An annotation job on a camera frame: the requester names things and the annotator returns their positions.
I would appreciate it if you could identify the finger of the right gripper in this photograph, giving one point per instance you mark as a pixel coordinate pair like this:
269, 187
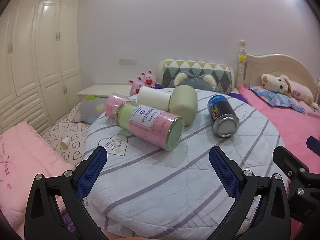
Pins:
313, 144
303, 195

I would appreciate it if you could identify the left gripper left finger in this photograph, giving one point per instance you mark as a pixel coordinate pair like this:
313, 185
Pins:
43, 219

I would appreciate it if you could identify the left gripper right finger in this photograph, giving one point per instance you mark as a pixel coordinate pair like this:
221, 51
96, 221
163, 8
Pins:
272, 217

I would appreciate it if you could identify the pink green towel canister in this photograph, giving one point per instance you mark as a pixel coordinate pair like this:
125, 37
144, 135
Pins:
155, 126

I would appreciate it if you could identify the pale green cup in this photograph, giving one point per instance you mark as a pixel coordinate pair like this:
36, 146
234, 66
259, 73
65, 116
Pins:
183, 102

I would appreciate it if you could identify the white paper cup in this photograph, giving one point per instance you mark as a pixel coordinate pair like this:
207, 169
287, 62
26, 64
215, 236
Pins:
154, 98

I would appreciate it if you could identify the pink bed blanket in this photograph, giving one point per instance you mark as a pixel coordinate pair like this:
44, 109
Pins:
294, 127

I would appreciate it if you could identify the blue cartoon pillow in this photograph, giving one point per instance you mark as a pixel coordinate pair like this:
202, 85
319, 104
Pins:
276, 99

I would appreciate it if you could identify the pink quilt left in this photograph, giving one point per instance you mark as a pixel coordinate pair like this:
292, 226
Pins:
24, 154

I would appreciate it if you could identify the white dog plush toy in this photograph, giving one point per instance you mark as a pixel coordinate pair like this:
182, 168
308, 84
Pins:
283, 85

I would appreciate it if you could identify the heart patterned sheet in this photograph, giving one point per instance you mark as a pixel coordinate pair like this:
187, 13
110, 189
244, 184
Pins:
77, 132

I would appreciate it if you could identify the purple blanket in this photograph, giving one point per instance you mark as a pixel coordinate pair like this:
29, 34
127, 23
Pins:
239, 97

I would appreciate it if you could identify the striped white folded quilt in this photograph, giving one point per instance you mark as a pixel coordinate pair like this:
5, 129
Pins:
146, 191

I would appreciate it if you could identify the blue black spray can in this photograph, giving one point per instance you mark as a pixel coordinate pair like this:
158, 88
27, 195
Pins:
224, 121

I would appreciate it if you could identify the cream wooden headboard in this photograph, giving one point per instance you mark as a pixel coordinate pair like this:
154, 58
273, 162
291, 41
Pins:
249, 72

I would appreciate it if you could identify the grey flower pillow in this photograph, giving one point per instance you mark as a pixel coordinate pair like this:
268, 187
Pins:
88, 110

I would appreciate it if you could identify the yellow star decoration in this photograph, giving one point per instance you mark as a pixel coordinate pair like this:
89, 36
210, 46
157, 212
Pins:
242, 58

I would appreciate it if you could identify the triangle patterned cushion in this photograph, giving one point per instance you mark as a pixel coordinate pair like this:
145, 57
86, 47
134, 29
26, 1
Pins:
222, 74

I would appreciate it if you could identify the pink towel canister behind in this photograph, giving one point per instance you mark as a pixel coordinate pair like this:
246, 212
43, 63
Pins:
112, 104

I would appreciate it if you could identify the grey bear plush cushion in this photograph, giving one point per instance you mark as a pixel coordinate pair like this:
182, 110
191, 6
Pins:
203, 82

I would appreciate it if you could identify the white nightstand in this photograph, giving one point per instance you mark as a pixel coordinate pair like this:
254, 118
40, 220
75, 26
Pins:
104, 91

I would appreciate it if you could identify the cream wardrobe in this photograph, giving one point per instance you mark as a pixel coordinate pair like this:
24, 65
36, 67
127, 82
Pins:
40, 73

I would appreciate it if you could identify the pink pig plush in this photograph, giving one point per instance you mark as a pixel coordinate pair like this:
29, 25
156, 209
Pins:
136, 85
148, 79

